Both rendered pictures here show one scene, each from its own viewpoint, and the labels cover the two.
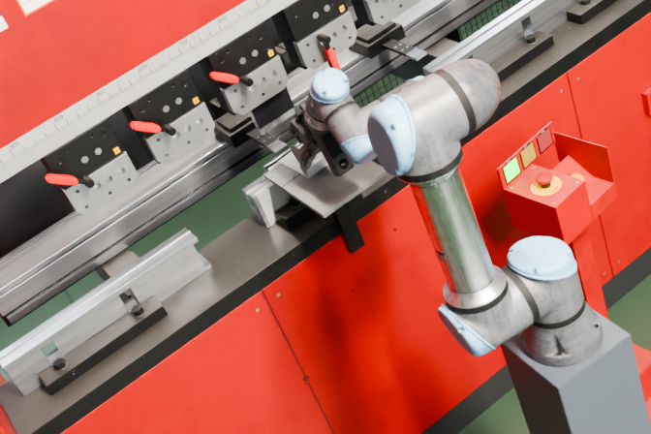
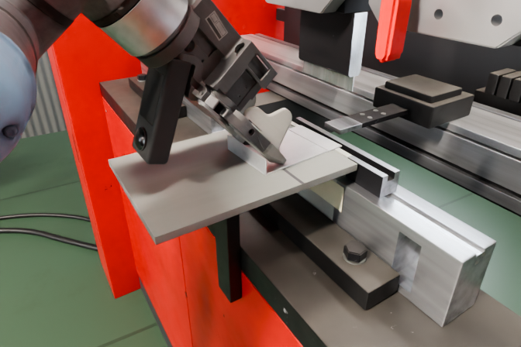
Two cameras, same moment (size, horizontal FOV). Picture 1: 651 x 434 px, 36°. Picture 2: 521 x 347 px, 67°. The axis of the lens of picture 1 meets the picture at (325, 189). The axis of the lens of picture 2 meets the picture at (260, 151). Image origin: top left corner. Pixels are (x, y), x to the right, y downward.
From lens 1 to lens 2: 2.14 m
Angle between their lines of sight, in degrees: 66
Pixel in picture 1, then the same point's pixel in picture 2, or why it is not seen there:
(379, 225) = (263, 323)
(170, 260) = not seen: hidden behind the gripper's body
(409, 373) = not seen: outside the picture
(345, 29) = not seen: outside the picture
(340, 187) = (163, 176)
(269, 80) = not seen: outside the picture
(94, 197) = not seen: outside the picture
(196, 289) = (188, 132)
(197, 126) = not seen: outside the picture
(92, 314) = not seen: hidden behind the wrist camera
